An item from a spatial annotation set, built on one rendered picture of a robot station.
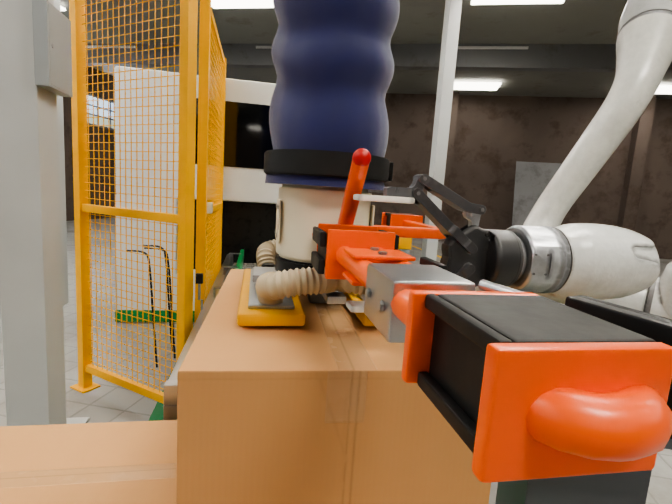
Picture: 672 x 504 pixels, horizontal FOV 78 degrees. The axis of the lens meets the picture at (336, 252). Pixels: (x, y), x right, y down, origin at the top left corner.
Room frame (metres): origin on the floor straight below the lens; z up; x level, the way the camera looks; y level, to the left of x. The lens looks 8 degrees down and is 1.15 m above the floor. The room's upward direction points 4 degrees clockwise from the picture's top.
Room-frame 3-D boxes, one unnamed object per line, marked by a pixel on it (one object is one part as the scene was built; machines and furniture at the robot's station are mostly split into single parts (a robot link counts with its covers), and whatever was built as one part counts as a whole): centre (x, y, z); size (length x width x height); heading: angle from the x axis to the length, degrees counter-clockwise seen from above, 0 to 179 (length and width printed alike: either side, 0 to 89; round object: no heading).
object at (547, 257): (0.55, -0.26, 1.08); 0.09 x 0.06 x 0.09; 11
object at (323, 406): (0.77, 0.02, 0.74); 0.60 x 0.40 x 0.40; 9
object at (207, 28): (2.79, 0.85, 1.05); 1.17 x 0.10 x 2.10; 11
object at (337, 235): (0.52, -0.02, 1.08); 0.10 x 0.08 x 0.06; 101
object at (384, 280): (0.31, -0.06, 1.07); 0.07 x 0.07 x 0.04; 11
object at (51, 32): (1.69, 1.14, 1.62); 0.20 x 0.05 x 0.30; 11
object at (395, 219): (1.12, -0.17, 1.08); 0.09 x 0.08 x 0.05; 101
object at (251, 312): (0.75, 0.12, 0.98); 0.34 x 0.10 x 0.05; 11
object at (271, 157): (0.77, 0.02, 1.20); 0.23 x 0.23 x 0.04
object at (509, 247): (0.54, -0.18, 1.08); 0.09 x 0.07 x 0.08; 101
